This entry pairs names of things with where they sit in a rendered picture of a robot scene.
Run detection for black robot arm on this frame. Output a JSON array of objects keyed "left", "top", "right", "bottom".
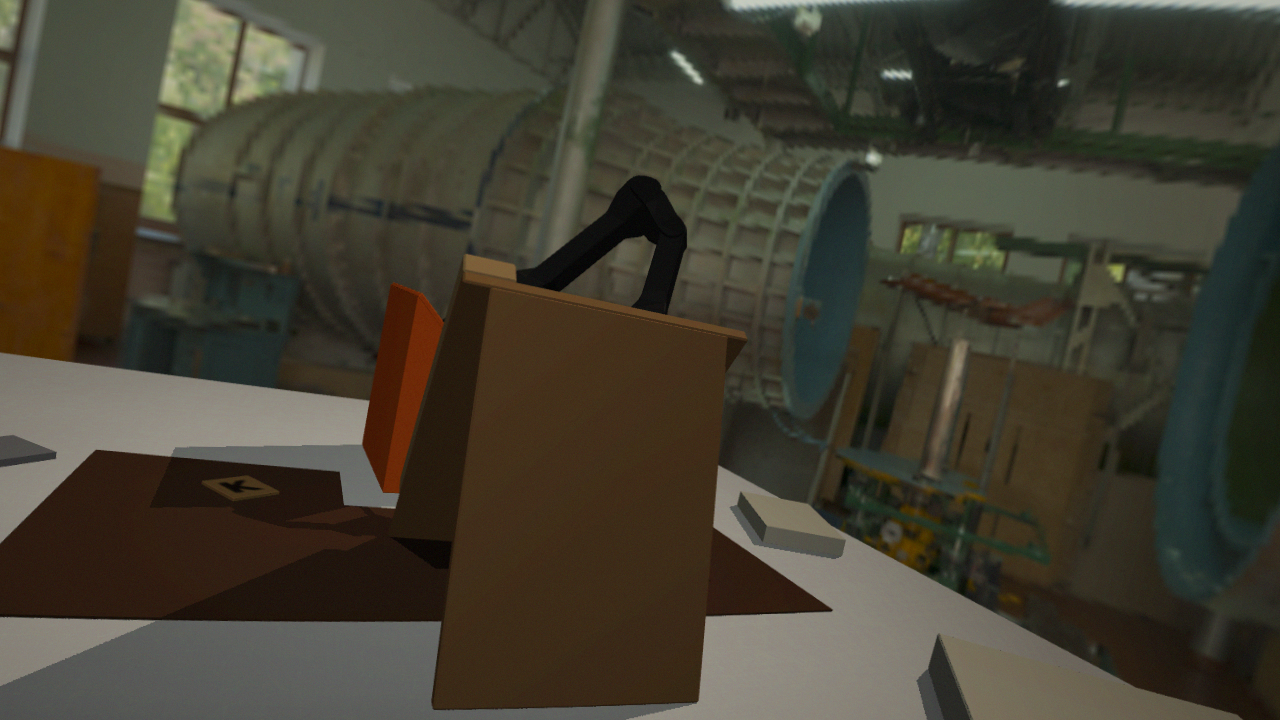
[{"left": 516, "top": 176, "right": 687, "bottom": 315}]

